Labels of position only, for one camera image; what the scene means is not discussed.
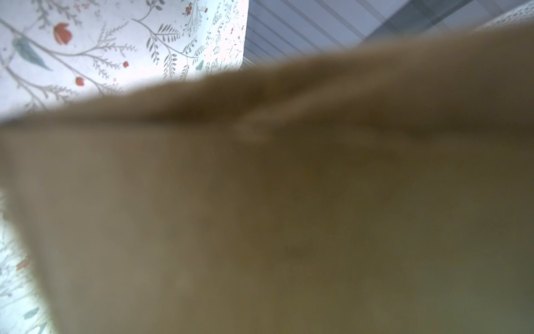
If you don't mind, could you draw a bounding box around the brown cardboard box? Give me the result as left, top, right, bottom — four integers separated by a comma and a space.
1, 24, 533, 333

